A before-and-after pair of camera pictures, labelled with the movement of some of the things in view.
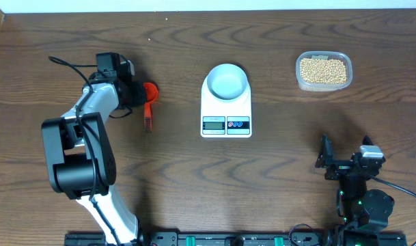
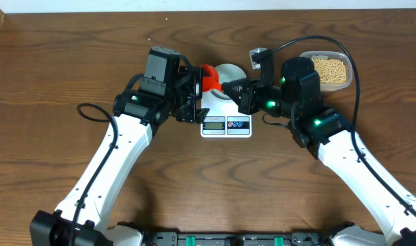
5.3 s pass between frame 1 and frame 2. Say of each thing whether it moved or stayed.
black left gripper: moved
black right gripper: moved
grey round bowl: stayed
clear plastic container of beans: stayed
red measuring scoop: moved
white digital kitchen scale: stayed
